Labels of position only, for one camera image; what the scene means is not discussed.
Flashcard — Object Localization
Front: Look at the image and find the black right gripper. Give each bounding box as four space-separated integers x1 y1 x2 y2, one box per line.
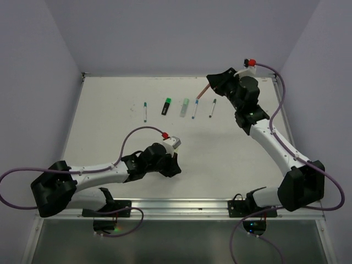
207 67 243 111

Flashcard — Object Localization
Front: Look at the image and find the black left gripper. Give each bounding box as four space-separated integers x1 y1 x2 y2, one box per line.
146 148 182 177

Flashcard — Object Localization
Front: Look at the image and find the orange brown highlighter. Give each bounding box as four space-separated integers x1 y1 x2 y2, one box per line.
196 84 210 100

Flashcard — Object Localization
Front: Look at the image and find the dark green capped marker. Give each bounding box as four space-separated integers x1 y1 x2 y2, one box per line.
208 98 217 118

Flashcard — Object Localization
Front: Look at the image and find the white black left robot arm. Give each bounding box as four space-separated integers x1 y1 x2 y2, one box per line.
31 143 182 218

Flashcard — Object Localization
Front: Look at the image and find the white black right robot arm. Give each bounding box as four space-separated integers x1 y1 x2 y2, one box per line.
206 68 325 216

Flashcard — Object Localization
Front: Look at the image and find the blue capped white marker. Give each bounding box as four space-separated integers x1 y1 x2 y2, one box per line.
191 99 199 119

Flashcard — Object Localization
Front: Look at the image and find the pale green translucent highlighter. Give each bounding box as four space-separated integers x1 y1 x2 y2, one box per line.
180 98 189 118

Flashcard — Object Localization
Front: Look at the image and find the teal capped white marker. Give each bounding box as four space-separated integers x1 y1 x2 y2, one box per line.
144 102 147 123

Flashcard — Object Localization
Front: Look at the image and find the black green capped highlighter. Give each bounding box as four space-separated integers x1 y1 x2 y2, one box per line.
161 97 172 116

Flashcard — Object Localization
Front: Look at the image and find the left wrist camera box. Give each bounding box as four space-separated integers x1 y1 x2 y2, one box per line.
162 136 182 155

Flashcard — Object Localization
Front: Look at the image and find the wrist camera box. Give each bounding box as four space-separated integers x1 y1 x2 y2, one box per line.
162 136 182 155
233 59 256 78

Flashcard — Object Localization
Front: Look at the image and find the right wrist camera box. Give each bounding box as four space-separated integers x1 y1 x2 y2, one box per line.
233 59 256 78

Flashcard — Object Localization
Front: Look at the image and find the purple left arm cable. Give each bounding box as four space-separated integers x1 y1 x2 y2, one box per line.
0 125 169 239

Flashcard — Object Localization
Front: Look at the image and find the aluminium front rail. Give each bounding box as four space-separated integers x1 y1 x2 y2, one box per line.
116 198 325 220

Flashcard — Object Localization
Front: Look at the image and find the aluminium side rail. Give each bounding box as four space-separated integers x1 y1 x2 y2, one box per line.
271 73 311 197

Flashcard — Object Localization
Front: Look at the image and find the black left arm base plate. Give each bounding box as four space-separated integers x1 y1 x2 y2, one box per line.
82 200 132 234

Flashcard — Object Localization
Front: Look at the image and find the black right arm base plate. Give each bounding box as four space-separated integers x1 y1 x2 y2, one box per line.
227 200 278 236

